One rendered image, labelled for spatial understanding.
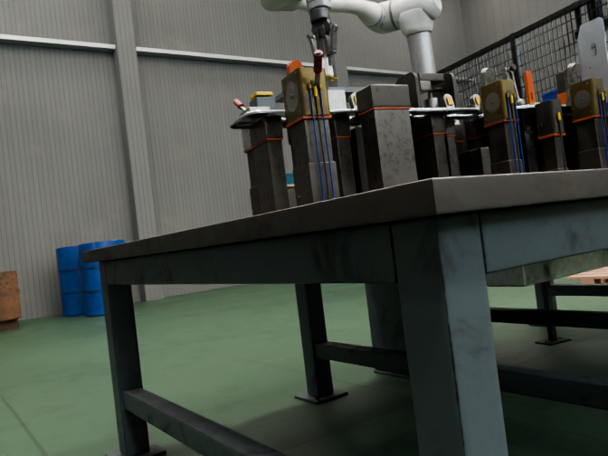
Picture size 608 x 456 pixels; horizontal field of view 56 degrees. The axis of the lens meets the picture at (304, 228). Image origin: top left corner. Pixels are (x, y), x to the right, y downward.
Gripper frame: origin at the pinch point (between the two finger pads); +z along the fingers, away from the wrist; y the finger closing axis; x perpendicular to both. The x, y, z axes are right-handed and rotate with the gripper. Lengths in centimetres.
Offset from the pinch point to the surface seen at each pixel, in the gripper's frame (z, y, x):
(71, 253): 43, -610, 221
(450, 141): 35, 41, 5
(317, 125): 33, 35, -57
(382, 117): 31, 42, -37
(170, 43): -293, -633, 451
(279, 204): 50, 17, -54
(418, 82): 11.2, 27.7, 14.5
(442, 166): 43, 41, -3
